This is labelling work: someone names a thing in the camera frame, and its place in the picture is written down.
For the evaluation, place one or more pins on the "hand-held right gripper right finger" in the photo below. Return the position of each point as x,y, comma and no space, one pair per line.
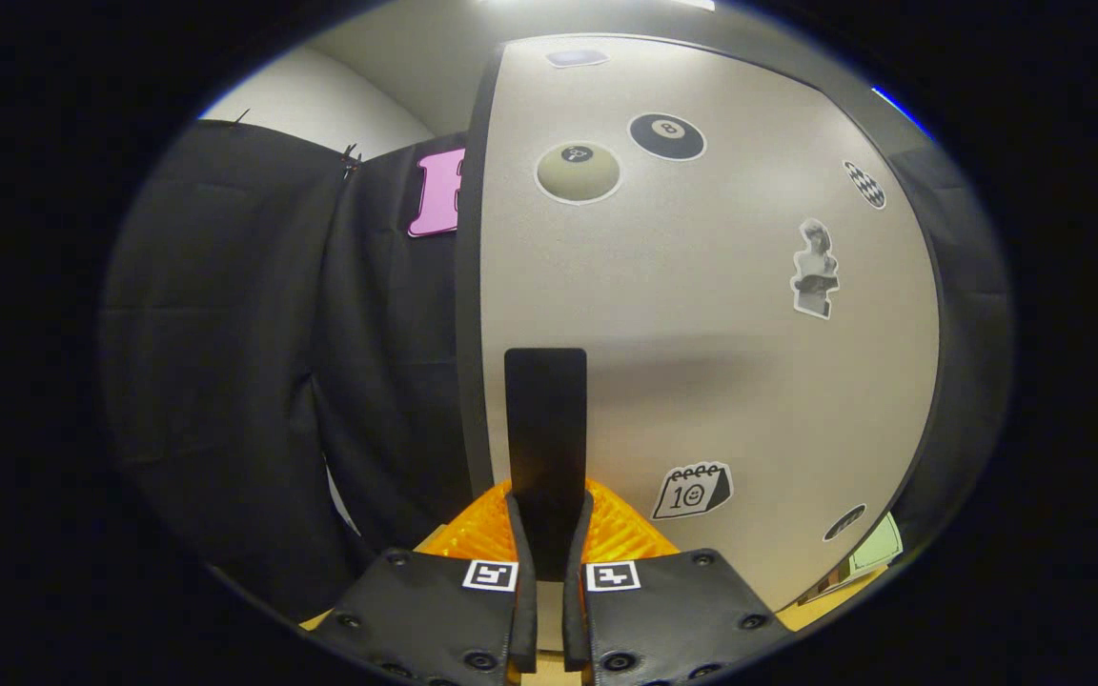
576,600

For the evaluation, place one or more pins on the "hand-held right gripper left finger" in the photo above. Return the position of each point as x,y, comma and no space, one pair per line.
527,591

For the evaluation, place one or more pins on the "grey cabinet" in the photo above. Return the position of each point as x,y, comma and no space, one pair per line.
469,286

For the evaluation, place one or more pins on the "brown book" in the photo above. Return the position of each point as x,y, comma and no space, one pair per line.
825,583

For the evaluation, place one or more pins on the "green notebook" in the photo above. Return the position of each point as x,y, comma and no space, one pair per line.
878,548

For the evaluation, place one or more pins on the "black backdrop cloth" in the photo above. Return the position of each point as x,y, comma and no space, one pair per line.
225,333

